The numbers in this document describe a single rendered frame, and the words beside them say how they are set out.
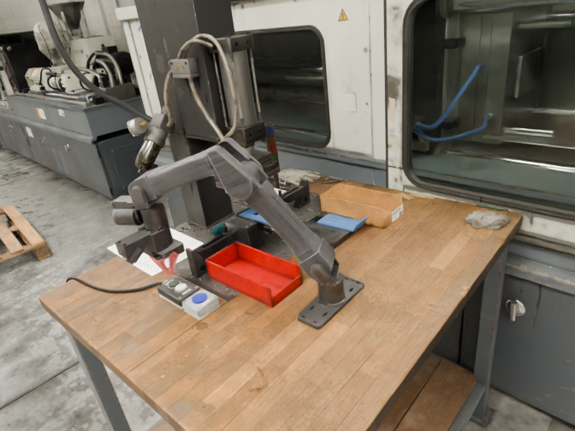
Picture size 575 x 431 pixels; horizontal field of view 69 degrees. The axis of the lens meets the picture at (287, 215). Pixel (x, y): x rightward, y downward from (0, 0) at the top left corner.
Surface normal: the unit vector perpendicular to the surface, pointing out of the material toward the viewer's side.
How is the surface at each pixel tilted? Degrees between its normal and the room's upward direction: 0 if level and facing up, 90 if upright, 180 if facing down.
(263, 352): 0
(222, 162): 90
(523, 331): 90
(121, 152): 90
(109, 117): 90
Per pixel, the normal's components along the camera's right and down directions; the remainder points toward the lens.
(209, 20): 0.75, 0.22
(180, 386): -0.11, -0.89
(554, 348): -0.69, 0.39
